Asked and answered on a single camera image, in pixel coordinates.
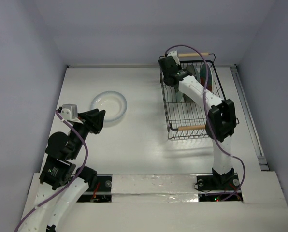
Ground green flower plate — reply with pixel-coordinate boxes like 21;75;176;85
174;87;184;102

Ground purple cable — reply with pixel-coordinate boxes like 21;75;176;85
164;44;245;202
13;110;89;232

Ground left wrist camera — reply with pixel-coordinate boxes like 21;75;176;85
60;104;78;122

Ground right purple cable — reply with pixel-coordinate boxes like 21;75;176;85
164;44;245;202

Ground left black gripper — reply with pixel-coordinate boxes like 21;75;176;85
70;108;106;158

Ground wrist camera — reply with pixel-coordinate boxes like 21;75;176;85
60;104;78;122
165;50;180;66

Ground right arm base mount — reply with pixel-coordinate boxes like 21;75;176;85
193;175;243;202

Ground teal red plate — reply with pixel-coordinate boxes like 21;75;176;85
199;64;213;92

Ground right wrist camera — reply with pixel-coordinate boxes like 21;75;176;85
165;50;180;66

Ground white bowl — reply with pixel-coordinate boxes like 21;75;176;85
90;91;128;128

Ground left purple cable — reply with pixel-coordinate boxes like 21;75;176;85
13;110;89;232

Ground black wire dish rack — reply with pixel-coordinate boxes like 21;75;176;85
159;53;226;140

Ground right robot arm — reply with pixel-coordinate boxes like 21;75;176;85
158;53;237;189

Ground grey brown plate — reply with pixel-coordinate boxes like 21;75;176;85
183;64;200;103

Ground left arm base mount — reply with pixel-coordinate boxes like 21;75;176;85
77;175;112;203

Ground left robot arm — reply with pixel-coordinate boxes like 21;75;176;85
15;104;106;232

